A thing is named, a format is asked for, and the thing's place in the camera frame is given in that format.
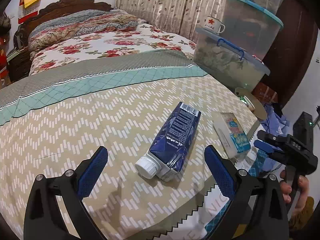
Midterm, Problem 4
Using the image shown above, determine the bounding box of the orange snack bag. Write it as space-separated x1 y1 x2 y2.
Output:
252 82 278 104

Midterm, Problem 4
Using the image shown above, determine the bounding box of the leaf pattern curtain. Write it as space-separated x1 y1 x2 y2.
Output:
116 0 225 41

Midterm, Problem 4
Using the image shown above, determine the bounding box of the white enamel mug red star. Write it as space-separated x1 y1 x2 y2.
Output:
204 16 226 34

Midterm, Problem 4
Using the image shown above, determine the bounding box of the beige round trash bin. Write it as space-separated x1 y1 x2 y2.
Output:
235 88 267 120

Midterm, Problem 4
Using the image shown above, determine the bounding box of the yellow red wall calendar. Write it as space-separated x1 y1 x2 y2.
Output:
18 0 41 24

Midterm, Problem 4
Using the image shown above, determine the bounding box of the folded floral quilt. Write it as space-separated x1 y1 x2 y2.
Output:
28 9 138 53

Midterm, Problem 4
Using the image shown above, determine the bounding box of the carved wooden headboard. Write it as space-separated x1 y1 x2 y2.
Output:
13 0 113 51

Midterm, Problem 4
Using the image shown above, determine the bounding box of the blue clothes bundle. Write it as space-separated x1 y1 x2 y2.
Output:
260 103 290 177

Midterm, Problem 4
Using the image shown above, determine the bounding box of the person right hand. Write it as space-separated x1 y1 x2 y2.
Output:
279 170 311 221

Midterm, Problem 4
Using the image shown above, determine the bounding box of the dark blue drink carton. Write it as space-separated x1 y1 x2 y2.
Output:
135 102 201 182

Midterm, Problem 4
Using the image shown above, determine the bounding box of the floral bed sheet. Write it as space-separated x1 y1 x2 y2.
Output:
29 23 196 76

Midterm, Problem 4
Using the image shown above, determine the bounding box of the dark wooden nightstand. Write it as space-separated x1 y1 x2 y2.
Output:
7 47 31 83

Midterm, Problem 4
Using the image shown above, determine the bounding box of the lower storage box blue lid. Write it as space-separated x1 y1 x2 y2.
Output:
193 28 270 92

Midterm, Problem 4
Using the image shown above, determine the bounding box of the upper storage box teal lid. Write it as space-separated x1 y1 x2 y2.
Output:
221 0 284 60

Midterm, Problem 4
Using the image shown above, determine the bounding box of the blue tissue pack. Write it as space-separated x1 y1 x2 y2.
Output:
212 112 251 159

